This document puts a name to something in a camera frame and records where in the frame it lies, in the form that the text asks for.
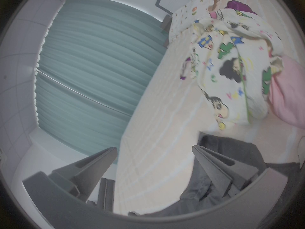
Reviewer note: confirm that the pink garment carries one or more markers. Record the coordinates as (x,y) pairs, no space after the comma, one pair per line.
(288,94)

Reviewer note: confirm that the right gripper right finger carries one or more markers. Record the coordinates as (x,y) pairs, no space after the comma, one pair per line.
(226,175)

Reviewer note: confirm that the blue-green curtain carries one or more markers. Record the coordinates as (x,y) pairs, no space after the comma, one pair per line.
(100,44)
(78,108)

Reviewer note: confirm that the bed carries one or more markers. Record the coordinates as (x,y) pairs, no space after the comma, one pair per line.
(166,118)

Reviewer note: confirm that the grey bedside table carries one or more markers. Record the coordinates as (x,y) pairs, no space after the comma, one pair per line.
(165,30)

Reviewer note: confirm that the purple garment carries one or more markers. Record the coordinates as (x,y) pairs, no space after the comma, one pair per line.
(238,6)

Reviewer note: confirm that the white printed pyjama top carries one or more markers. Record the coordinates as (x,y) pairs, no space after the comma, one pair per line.
(233,80)

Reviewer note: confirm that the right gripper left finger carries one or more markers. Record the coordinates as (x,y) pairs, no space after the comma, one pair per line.
(93,173)

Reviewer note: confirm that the black T-shirt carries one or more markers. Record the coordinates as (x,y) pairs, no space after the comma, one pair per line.
(233,144)

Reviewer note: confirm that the white printed pillow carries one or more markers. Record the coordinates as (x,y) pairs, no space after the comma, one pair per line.
(188,11)

